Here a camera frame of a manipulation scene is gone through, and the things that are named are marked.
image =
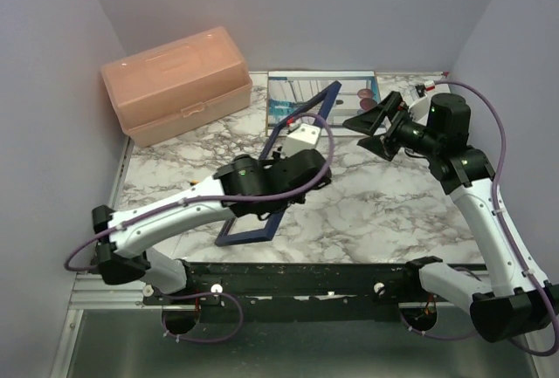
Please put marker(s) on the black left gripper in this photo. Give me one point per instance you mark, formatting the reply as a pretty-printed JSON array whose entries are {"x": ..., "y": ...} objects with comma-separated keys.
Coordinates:
[{"x": 284, "y": 158}]

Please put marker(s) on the pink plastic storage box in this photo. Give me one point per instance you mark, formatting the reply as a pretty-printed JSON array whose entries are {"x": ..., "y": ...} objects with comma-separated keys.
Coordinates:
[{"x": 177, "y": 87}]

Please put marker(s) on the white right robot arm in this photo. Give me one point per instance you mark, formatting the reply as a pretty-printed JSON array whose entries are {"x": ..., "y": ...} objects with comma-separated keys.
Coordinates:
[{"x": 518, "y": 297}]

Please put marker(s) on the blue wooden picture frame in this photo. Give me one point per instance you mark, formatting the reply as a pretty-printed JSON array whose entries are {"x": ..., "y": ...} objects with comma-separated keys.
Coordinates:
[{"x": 303, "y": 129}]

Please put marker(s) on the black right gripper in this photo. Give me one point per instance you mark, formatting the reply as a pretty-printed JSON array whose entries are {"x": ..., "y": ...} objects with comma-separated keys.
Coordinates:
[{"x": 370, "y": 121}]

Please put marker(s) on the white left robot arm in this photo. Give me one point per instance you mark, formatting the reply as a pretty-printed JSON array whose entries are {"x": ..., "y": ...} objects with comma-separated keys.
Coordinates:
[{"x": 127, "y": 253}]

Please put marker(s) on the photo print with balloons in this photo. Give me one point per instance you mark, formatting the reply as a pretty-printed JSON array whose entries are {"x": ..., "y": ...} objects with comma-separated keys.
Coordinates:
[{"x": 290, "y": 90}]

